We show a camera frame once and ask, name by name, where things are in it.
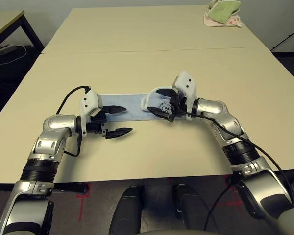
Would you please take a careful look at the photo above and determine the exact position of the light blue towel white trim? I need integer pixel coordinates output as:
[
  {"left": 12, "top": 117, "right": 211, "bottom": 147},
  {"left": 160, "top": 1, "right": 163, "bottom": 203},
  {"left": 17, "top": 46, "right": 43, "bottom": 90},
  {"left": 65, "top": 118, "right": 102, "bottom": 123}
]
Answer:
[{"left": 98, "top": 86, "right": 179, "bottom": 122}]

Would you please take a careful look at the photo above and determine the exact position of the white floor cable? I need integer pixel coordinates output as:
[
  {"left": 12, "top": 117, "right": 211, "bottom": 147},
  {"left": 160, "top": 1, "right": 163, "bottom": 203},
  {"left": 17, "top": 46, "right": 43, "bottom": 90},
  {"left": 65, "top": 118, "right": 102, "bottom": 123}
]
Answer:
[{"left": 0, "top": 44, "right": 27, "bottom": 65}]

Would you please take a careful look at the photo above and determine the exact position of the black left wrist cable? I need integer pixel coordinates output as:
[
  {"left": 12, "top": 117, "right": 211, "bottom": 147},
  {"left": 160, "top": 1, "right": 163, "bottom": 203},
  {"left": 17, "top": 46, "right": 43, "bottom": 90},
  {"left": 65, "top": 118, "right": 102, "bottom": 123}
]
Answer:
[{"left": 55, "top": 85, "right": 92, "bottom": 157}]

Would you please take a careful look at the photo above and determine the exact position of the black robot leg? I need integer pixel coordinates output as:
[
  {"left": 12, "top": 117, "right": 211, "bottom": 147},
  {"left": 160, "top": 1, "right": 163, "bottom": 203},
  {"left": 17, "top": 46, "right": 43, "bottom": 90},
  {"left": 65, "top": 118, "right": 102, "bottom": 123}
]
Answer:
[
  {"left": 173, "top": 183, "right": 220, "bottom": 235},
  {"left": 109, "top": 187, "right": 145, "bottom": 235}
]

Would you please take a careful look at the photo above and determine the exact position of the black table foot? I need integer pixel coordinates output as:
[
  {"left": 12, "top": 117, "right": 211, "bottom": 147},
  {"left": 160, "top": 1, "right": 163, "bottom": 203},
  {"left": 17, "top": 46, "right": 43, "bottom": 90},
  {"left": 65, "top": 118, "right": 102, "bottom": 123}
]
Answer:
[
  {"left": 226, "top": 175, "right": 238, "bottom": 187},
  {"left": 52, "top": 183, "right": 88, "bottom": 194}
]

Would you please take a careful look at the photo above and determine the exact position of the green folded towel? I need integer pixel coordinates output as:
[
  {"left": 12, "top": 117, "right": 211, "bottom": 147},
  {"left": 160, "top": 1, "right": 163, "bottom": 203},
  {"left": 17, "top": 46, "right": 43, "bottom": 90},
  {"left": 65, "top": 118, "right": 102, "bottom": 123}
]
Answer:
[{"left": 208, "top": 0, "right": 242, "bottom": 22}]

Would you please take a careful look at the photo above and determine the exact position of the pink folded towel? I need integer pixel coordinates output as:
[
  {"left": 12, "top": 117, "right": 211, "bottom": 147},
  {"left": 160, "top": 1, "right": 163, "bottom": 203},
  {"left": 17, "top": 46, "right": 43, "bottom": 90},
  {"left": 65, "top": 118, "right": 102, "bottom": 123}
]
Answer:
[{"left": 203, "top": 12, "right": 243, "bottom": 28}]

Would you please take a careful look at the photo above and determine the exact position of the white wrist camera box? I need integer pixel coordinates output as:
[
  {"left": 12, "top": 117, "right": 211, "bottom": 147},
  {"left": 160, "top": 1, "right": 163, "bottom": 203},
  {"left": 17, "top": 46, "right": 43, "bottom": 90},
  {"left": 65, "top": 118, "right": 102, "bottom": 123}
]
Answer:
[
  {"left": 172, "top": 70, "right": 199, "bottom": 121},
  {"left": 78, "top": 90, "right": 103, "bottom": 135}
]

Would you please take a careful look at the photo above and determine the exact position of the grey power adapter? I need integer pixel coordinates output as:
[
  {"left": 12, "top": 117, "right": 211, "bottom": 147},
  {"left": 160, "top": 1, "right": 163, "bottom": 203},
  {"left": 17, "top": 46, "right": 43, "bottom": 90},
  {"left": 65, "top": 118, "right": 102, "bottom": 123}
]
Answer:
[{"left": 0, "top": 45, "right": 17, "bottom": 55}]

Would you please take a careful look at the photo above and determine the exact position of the black tripod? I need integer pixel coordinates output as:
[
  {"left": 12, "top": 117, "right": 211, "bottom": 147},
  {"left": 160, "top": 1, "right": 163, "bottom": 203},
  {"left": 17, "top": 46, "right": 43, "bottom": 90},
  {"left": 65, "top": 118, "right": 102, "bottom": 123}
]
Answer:
[{"left": 271, "top": 23, "right": 294, "bottom": 51}]

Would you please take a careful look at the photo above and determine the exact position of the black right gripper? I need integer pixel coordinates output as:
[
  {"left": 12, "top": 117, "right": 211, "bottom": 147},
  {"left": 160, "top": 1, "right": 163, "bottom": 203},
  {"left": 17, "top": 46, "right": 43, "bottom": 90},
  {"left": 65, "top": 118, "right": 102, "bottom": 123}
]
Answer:
[{"left": 149, "top": 88, "right": 189, "bottom": 123}]

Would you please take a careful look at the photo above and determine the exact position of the wooden side table black frame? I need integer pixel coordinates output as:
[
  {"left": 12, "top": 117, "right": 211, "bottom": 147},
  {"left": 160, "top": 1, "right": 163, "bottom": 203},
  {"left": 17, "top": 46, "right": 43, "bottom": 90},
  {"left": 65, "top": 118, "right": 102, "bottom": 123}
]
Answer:
[{"left": 0, "top": 10, "right": 45, "bottom": 53}]

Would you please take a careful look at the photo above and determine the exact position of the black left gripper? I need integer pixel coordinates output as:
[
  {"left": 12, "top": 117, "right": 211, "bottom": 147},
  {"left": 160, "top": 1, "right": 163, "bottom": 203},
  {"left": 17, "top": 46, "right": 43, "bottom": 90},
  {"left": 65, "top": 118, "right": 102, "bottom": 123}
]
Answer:
[{"left": 86, "top": 105, "right": 134, "bottom": 141}]

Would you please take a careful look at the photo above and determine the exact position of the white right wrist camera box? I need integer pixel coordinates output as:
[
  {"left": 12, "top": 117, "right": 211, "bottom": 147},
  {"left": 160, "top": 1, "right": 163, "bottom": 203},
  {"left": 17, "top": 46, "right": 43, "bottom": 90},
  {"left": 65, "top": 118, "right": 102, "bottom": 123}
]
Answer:
[{"left": 172, "top": 70, "right": 199, "bottom": 121}]

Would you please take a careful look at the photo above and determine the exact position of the black floor cable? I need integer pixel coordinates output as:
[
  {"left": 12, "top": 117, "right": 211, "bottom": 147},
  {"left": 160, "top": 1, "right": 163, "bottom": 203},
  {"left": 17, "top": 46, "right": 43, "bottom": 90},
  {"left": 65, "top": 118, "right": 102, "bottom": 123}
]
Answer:
[{"left": 203, "top": 181, "right": 238, "bottom": 235}]

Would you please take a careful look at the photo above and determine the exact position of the black right robot leg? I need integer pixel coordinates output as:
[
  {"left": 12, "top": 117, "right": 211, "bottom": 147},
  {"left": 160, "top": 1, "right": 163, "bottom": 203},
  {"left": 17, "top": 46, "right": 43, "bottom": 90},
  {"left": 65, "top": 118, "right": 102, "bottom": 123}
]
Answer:
[{"left": 173, "top": 183, "right": 220, "bottom": 235}]

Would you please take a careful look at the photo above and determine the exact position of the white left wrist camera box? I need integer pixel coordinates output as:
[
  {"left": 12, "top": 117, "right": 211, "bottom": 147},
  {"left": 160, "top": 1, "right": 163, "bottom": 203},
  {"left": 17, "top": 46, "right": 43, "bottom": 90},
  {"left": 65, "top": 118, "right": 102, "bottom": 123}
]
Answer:
[{"left": 78, "top": 90, "right": 103, "bottom": 135}]

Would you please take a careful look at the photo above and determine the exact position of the black left robot leg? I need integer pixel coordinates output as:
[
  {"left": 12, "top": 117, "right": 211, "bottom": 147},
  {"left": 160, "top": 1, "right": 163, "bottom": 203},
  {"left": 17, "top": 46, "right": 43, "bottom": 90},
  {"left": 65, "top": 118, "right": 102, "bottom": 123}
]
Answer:
[{"left": 109, "top": 187, "right": 145, "bottom": 235}]

